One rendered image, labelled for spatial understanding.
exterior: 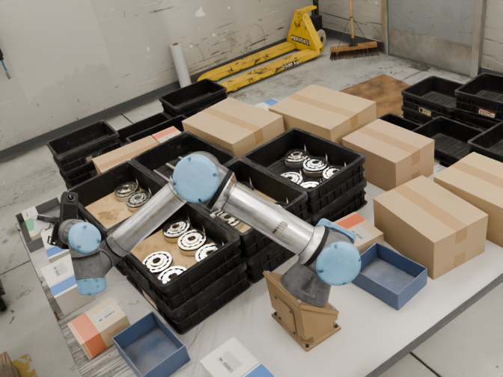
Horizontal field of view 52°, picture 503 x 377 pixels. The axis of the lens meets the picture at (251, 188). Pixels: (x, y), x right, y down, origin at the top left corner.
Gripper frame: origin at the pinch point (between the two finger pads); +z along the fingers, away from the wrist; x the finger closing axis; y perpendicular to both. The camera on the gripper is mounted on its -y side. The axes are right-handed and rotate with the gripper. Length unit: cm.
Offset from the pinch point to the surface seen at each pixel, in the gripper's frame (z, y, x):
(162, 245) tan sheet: 2.2, 4.7, 38.0
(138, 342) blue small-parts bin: -12.2, 34.9, 29.5
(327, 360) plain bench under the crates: -58, 26, 67
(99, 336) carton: -7.8, 34.7, 18.1
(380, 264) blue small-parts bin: -47, -3, 96
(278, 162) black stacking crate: 7, -35, 86
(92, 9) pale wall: 288, -166, 65
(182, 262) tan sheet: -10.7, 8.5, 40.5
